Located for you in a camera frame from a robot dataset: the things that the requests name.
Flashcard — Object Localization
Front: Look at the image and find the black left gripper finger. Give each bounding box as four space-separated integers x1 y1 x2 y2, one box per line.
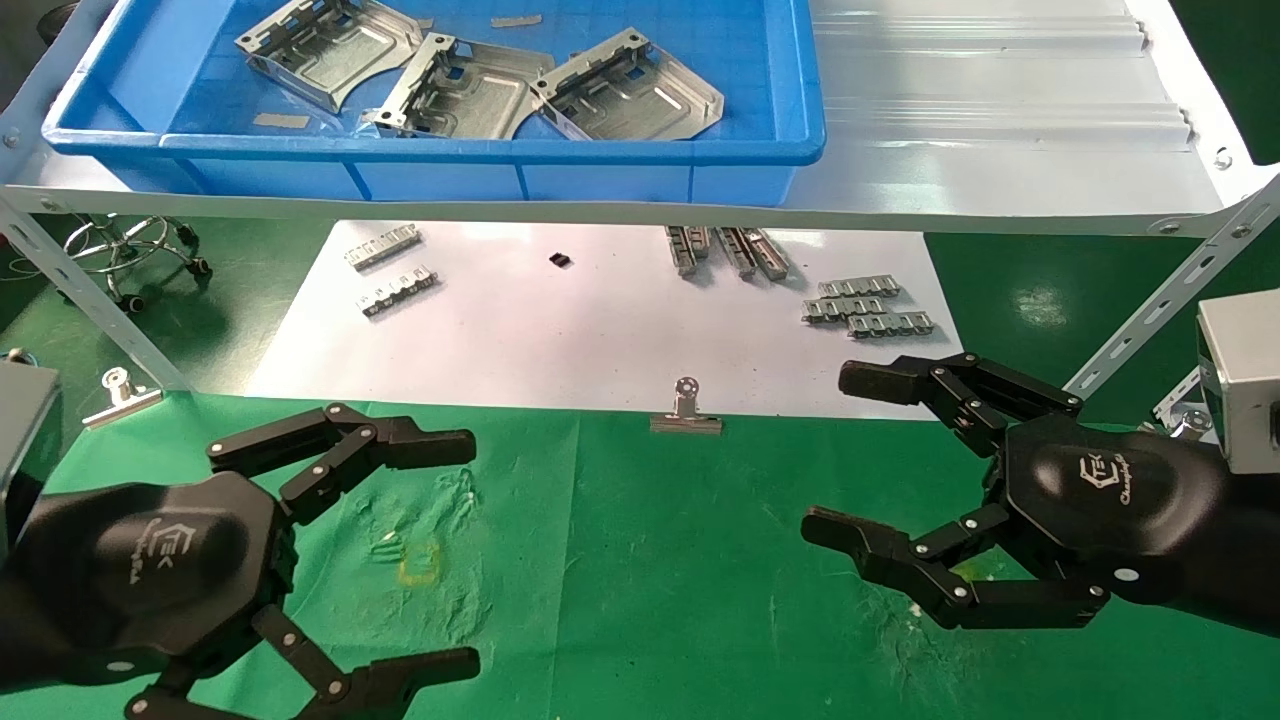
208 403 478 527
125 604 482 720

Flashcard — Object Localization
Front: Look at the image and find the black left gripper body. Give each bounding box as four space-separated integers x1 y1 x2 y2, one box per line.
0 471 298 689

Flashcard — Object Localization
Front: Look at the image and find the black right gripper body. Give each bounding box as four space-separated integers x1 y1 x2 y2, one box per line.
986 414 1232 607

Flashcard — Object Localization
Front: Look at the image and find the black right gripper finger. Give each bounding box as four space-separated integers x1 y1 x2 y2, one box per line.
800 504 1111 632
838 351 1085 460

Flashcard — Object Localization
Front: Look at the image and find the stamped sheet metal part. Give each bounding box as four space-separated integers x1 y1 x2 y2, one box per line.
362 32 556 142
235 0 426 114
530 28 726 142

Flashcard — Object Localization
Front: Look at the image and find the perforated angle iron brace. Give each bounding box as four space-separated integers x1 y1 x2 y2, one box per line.
1064 180 1280 403
0 195 193 394

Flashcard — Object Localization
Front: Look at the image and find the white paper sheet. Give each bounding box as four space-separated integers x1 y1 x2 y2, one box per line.
245 220 967 421

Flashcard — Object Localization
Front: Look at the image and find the white metal shelf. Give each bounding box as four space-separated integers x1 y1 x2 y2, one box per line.
0 0 1280 239

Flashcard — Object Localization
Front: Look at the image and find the chrome stool base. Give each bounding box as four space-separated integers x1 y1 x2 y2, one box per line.
62 213 213 314

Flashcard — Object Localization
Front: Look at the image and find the blue plastic bin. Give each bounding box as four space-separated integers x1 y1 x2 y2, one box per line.
42 0 828 207

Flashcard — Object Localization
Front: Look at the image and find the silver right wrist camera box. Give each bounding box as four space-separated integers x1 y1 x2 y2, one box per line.
1196 288 1280 476

